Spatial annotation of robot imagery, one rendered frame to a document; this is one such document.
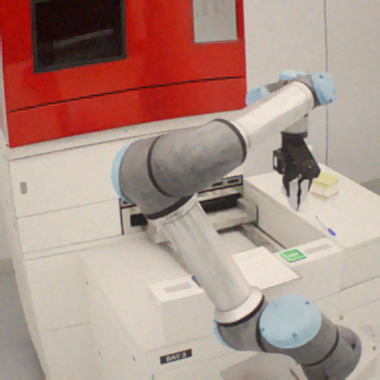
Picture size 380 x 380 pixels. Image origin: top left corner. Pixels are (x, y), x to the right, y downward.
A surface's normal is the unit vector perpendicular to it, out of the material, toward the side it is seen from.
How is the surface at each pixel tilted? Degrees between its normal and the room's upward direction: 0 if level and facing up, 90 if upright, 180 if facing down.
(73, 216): 90
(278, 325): 37
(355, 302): 90
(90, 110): 90
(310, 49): 90
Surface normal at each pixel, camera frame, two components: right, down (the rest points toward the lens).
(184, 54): 0.40, 0.33
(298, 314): -0.55, -0.60
